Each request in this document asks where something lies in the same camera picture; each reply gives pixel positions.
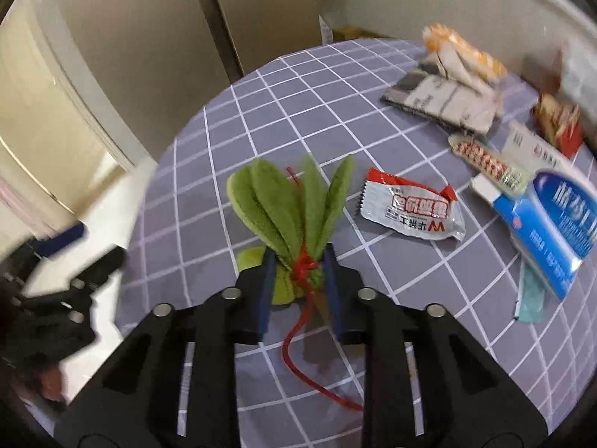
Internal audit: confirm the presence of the green leafy vegetable bundle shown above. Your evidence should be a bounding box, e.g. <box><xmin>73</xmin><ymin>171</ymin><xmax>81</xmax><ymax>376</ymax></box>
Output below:
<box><xmin>226</xmin><ymin>156</ymin><xmax>363</xmax><ymax>411</ymax></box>

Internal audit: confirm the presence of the white red sauce packet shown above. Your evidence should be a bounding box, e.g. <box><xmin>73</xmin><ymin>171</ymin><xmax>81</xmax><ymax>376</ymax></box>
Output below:
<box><xmin>359</xmin><ymin>168</ymin><xmax>465</xmax><ymax>241</ymax></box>

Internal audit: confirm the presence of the red checked ketchup packet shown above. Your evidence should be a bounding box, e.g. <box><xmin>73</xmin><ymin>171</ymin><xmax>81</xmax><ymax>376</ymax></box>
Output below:
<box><xmin>448</xmin><ymin>134</ymin><xmax>532</xmax><ymax>197</ymax></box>

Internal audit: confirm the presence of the person's left hand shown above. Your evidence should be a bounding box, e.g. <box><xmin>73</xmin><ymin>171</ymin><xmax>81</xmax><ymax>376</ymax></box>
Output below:
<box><xmin>33</xmin><ymin>364</ymin><xmax>67</xmax><ymax>405</ymax></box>

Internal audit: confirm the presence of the grey checked tablecloth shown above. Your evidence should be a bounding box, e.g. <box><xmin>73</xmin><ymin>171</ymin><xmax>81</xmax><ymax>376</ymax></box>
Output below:
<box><xmin>115</xmin><ymin>40</ymin><xmax>596</xmax><ymax>428</ymax></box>

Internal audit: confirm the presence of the folded newspaper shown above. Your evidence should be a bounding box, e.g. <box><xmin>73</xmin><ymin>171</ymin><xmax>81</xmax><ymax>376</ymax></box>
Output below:
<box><xmin>381</xmin><ymin>46</ymin><xmax>503</xmax><ymax>136</ymax></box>

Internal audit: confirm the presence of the teal wrapper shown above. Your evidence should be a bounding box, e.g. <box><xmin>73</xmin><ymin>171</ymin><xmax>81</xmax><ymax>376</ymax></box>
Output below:
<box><xmin>514</xmin><ymin>260</ymin><xmax>546</xmax><ymax>324</ymax></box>

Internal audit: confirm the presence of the beige refrigerator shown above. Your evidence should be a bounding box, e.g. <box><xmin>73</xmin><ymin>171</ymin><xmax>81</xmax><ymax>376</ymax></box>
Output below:
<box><xmin>29</xmin><ymin>0</ymin><xmax>321</xmax><ymax>165</ymax></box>

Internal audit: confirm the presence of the blue white medicine box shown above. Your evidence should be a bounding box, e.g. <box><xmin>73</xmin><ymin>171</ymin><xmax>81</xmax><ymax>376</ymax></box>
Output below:
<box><xmin>471</xmin><ymin>169</ymin><xmax>596</xmax><ymax>302</ymax></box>

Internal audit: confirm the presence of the open red cardboard box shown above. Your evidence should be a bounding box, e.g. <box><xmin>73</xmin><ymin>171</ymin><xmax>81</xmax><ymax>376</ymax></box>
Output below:
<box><xmin>318</xmin><ymin>15</ymin><xmax>388</xmax><ymax>44</ymax></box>

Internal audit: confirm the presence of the white long carton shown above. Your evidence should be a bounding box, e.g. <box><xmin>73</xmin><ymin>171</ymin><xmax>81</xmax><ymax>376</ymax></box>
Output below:
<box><xmin>502</xmin><ymin>120</ymin><xmax>581</xmax><ymax>179</ymax></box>

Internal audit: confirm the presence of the yellow white snack bag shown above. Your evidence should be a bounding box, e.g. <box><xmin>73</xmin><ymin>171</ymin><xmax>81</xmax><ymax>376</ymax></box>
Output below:
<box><xmin>422</xmin><ymin>23</ymin><xmax>508</xmax><ymax>84</ymax></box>

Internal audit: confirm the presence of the white plastic bag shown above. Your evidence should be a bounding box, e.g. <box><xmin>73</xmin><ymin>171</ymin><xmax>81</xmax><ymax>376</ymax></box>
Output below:
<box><xmin>560</xmin><ymin>41</ymin><xmax>596</xmax><ymax>119</ymax></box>

